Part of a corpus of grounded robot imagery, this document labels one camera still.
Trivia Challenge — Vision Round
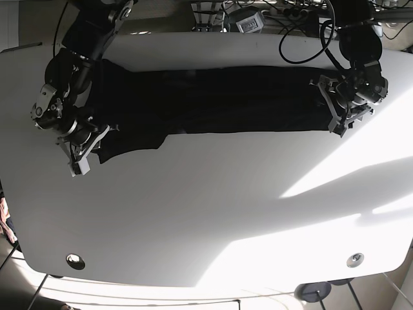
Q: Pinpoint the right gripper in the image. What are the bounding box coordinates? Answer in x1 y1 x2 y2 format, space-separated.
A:
56 122 119 168

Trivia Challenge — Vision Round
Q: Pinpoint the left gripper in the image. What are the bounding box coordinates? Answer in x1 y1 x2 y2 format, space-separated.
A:
310 75 374 129

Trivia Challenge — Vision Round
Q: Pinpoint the black T-shirt with print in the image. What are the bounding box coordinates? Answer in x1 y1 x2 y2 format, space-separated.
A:
86 60 337 163

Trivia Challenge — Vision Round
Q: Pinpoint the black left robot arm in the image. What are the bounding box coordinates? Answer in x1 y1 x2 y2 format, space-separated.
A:
308 1 388 136

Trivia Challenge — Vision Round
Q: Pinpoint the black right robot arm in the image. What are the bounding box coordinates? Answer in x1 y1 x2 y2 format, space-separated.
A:
31 1 135 176

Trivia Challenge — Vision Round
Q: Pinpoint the left table grommet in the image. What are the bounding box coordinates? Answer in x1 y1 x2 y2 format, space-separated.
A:
66 253 86 271

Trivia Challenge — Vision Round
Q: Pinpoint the table grommet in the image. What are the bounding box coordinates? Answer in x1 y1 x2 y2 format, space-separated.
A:
347 253 365 268
66 253 86 271

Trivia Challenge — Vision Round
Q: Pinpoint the grey socket box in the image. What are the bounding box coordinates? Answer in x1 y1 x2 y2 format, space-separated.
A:
230 6 265 34

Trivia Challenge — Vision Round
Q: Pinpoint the right table grommet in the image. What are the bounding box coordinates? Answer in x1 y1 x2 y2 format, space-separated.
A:
347 253 365 268

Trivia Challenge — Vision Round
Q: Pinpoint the round black stand base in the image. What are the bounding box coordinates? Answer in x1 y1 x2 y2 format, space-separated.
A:
294 282 332 303

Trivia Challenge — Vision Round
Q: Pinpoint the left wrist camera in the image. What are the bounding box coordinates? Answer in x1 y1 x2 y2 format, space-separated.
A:
328 123 348 138

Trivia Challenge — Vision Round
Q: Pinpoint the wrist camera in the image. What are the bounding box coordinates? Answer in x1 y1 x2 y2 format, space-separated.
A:
68 158 90 177
328 123 348 138

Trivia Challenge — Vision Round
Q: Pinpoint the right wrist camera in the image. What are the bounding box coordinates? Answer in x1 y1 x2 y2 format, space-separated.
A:
68 158 90 177

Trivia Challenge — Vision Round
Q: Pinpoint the black looping arm cable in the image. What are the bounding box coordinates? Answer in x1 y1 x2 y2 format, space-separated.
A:
278 0 336 65

